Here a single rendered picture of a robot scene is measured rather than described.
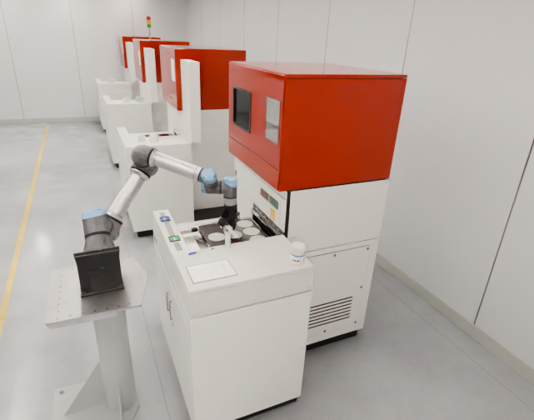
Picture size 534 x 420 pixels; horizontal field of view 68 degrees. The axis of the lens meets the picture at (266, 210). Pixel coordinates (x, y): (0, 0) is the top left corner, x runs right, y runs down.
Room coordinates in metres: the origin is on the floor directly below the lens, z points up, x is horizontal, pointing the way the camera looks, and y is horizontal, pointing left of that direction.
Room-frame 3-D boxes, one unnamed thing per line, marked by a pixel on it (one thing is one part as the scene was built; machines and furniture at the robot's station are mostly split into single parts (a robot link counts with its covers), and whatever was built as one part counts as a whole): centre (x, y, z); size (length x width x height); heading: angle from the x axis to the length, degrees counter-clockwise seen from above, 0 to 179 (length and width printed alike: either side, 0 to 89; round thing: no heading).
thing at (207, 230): (2.06, 0.18, 0.90); 0.34 x 0.34 x 0.01; 25
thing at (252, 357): (1.95, 0.24, 0.41); 0.97 x 0.64 x 0.82; 25
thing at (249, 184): (2.33, 0.06, 1.02); 0.82 x 0.03 x 0.40; 25
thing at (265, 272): (1.67, 0.11, 0.89); 0.62 x 0.35 x 0.14; 115
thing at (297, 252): (1.67, -0.16, 1.01); 0.07 x 0.07 x 0.10
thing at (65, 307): (1.61, 0.80, 0.75); 0.45 x 0.44 x 0.13; 114
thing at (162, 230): (1.97, 0.54, 0.89); 0.55 x 0.09 x 0.14; 25
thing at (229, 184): (2.01, 0.21, 1.21); 0.09 x 0.08 x 0.11; 92
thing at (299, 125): (2.47, -0.22, 1.52); 0.81 x 0.75 x 0.59; 25
